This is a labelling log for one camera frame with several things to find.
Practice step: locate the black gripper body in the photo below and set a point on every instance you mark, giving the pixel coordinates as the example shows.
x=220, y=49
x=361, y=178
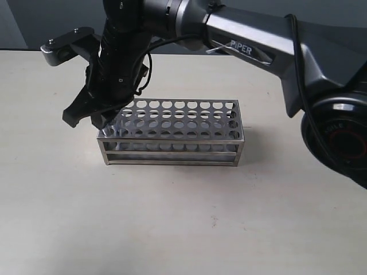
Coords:
x=120, y=68

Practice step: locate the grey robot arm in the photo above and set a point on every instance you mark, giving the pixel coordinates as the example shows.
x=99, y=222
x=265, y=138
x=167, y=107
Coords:
x=322, y=68

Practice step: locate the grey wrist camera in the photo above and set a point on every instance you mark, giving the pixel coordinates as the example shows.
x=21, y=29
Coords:
x=81, y=41

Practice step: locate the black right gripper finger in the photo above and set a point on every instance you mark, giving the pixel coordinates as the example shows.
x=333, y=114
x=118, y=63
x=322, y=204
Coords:
x=101, y=119

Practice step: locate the stainless steel test tube rack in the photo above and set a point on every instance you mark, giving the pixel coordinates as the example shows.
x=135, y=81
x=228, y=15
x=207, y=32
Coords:
x=178, y=132

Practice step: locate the blue-capped test tube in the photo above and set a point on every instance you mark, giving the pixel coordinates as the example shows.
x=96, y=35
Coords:
x=107, y=138

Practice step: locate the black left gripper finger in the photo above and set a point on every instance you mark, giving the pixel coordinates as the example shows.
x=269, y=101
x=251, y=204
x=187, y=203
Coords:
x=84, y=105

